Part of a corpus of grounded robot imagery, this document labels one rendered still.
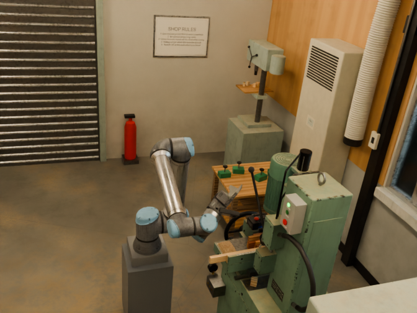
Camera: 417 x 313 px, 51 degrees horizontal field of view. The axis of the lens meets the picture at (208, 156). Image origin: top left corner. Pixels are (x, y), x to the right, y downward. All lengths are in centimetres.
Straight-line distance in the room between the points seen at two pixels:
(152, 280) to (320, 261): 124
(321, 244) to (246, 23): 359
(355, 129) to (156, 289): 197
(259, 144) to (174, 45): 147
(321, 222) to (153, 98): 349
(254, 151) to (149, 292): 222
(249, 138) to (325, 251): 261
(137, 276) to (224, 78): 308
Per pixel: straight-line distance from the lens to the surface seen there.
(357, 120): 368
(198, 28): 511
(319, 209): 202
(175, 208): 214
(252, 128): 473
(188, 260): 388
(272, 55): 437
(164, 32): 501
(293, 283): 225
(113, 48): 498
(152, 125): 534
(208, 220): 210
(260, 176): 406
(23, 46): 493
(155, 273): 298
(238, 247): 261
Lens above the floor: 250
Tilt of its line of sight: 27 degrees down
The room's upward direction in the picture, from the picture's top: 5 degrees clockwise
